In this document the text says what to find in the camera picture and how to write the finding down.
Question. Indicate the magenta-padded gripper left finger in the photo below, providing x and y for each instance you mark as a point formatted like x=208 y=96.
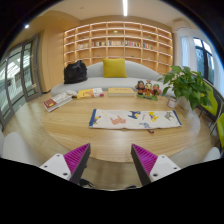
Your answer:
x=59 y=165

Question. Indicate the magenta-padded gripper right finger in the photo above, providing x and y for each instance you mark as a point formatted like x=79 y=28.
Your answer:
x=161 y=165

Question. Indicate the white towel with animal print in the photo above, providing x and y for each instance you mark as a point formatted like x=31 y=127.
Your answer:
x=133 y=120

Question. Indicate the white chair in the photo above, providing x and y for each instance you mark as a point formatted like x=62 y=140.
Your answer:
x=16 y=148
x=212 y=155

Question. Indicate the small white jar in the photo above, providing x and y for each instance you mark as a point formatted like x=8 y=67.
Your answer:
x=172 y=103

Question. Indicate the red and white book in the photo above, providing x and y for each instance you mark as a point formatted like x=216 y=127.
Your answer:
x=57 y=101

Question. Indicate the small patterned white pouch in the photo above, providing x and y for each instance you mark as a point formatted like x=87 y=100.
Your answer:
x=72 y=93

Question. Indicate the colourful cartoon figurine group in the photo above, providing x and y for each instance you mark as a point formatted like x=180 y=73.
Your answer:
x=147 y=90

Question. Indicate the yellow and white book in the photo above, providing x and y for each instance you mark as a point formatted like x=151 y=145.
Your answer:
x=87 y=93

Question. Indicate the green potted plant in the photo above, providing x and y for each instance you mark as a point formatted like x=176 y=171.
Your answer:
x=186 y=85

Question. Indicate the plain yellow book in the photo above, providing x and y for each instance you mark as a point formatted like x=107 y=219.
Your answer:
x=121 y=91

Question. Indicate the light grey curved sofa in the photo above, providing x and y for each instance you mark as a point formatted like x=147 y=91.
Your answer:
x=100 y=81

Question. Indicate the black bag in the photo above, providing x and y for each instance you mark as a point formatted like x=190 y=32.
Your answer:
x=75 y=72

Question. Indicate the grey framed glass door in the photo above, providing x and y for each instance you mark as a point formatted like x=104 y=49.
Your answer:
x=23 y=71

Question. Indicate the yellow cushion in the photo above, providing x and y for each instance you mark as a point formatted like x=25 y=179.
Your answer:
x=114 y=68

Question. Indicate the dark framed window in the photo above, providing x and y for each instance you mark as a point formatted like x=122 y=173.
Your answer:
x=204 y=60

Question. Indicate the white sheer curtain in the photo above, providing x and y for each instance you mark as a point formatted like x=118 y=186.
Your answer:
x=188 y=53

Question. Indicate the white air conditioner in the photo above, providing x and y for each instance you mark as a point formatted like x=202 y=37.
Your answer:
x=180 y=26

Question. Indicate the round ceiling spotlight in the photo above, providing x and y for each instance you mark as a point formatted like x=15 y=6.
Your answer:
x=26 y=26

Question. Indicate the long ceiling light strip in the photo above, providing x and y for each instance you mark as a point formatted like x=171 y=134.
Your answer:
x=125 y=7

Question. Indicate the wooden wall shelf unit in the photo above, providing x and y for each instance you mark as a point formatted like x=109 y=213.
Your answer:
x=116 y=35

